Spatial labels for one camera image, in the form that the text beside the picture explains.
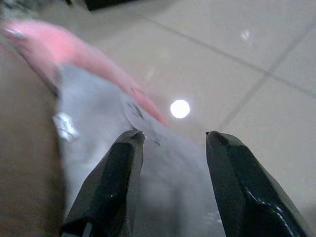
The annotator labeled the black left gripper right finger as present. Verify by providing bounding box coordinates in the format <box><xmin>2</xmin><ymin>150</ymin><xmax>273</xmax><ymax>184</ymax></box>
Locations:
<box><xmin>205</xmin><ymin>130</ymin><xmax>312</xmax><ymax>237</ymax></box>

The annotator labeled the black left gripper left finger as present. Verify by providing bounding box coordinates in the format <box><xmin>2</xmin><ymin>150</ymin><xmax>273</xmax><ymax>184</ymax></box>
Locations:
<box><xmin>60</xmin><ymin>129</ymin><xmax>146</xmax><ymax>237</ymax></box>

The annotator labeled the pink and grey pillow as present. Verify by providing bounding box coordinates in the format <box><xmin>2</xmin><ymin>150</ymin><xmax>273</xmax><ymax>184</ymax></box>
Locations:
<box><xmin>0</xmin><ymin>19</ymin><xmax>227</xmax><ymax>237</ymax></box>

